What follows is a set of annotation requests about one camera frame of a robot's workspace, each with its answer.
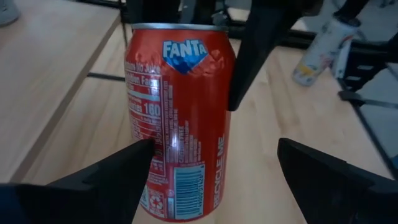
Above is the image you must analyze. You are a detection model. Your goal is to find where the red Fanta strawberry can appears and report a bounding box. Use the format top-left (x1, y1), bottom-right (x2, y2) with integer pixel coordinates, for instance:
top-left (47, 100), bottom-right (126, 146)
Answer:
top-left (123, 23), bottom-right (236, 223)

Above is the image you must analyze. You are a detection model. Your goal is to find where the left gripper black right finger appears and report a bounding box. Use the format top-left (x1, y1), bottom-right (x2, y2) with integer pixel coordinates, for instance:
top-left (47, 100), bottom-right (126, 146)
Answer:
top-left (278, 138), bottom-right (398, 224)

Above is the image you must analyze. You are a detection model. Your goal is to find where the Celsius can colourful print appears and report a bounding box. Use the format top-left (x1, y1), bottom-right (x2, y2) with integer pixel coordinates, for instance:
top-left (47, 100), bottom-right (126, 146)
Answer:
top-left (291, 14), bottom-right (362, 88)

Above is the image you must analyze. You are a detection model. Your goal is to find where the wooden shelf black metal frame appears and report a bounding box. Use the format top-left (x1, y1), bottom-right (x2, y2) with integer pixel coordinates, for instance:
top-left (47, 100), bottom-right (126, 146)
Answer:
top-left (0, 0), bottom-right (129, 184)

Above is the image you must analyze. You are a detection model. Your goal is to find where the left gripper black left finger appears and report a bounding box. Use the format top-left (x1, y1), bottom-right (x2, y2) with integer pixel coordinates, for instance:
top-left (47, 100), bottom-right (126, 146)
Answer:
top-left (15, 139), bottom-right (155, 224)

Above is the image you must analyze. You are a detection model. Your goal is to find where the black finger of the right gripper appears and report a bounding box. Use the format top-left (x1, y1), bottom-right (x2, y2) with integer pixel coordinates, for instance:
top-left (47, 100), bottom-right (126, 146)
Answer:
top-left (228, 0), bottom-right (324, 112)
top-left (126, 0), bottom-right (181, 25)

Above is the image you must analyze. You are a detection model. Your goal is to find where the black aluminium table frame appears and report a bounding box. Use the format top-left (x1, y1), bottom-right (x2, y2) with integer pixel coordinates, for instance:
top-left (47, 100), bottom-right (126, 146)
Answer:
top-left (226, 12), bottom-right (398, 181)

